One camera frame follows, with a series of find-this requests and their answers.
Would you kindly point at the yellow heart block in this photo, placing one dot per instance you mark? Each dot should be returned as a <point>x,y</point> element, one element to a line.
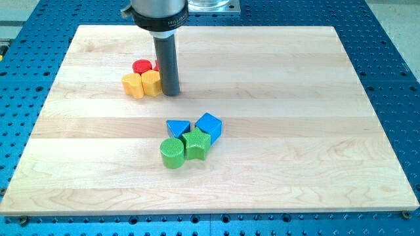
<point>132,85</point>

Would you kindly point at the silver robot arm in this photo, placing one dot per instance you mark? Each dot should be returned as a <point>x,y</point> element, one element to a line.
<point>161,18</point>

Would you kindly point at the green star block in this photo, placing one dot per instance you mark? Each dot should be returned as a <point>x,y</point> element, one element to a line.
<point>197,144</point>

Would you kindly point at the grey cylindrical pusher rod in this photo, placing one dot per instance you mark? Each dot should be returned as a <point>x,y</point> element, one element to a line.
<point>167,62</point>

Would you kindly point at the green cylinder block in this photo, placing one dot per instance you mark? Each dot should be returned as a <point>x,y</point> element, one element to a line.
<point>172,153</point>

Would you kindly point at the light wooden board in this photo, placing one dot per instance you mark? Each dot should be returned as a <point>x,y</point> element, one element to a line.
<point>299,133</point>

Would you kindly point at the red block behind rod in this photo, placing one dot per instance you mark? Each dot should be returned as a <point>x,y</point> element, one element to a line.
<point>156,67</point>

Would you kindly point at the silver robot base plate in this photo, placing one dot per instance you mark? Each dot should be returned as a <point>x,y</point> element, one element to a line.
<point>214,7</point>

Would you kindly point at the red cylinder block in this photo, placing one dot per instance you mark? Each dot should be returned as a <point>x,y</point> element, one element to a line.
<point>141,66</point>

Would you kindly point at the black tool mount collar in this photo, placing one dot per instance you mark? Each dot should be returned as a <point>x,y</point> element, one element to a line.
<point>160,19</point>

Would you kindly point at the yellow hexagon block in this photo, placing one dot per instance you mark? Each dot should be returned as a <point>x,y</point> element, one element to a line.
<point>151,83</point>

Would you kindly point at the blue cube block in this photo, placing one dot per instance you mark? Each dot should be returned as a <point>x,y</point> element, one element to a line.
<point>211,125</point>

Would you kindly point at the blue perforated table plate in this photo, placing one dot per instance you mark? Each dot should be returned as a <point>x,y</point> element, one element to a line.
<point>32,62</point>

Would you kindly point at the blue triangle block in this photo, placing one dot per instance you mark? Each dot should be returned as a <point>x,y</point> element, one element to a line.
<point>176,128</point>

